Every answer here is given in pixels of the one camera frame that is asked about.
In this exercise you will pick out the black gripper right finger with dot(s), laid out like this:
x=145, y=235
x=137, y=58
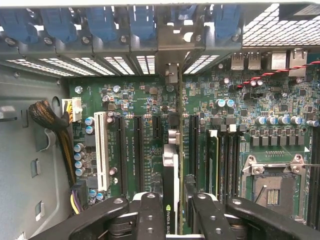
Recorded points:
x=211, y=220

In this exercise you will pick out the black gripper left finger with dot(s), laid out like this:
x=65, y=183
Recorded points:
x=147, y=220

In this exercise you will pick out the black RAM stick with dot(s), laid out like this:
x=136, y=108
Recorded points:
x=212, y=162

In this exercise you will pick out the long black expansion slot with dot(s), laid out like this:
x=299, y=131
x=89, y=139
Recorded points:
x=121, y=155
x=194, y=155
x=138, y=155

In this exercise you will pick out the CPU socket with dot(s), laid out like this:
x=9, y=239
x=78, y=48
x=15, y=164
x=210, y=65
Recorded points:
x=275, y=190

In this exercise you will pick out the white expansion slot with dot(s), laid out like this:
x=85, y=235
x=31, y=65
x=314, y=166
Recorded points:
x=102, y=150

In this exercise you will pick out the short black expansion slot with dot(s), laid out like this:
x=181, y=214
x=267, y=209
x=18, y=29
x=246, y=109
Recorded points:
x=156, y=127

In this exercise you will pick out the thin metal locking lever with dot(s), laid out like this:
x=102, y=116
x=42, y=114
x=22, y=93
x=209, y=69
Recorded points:
x=311, y=165

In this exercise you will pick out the green motherboard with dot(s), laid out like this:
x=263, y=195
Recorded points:
x=140, y=100

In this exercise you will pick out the open grey PC case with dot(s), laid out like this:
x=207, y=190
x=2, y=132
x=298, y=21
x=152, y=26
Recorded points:
x=175, y=3

